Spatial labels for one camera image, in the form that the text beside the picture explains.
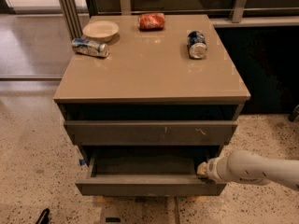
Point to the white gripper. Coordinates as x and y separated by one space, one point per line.
214 169

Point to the grey top drawer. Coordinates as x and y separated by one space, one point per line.
150 133

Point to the dark wheel at right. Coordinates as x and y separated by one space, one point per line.
294 114

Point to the silver blue soda can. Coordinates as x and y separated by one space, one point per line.
89 47

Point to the white bowl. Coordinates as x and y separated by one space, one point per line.
104 31

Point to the black object on floor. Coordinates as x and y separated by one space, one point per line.
44 217

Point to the grey drawer cabinet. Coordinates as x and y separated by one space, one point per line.
150 76

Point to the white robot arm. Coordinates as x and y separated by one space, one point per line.
245 167

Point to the grey drawer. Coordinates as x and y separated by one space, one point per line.
150 133
148 172

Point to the blue upright-lying soda can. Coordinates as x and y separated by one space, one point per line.
196 43

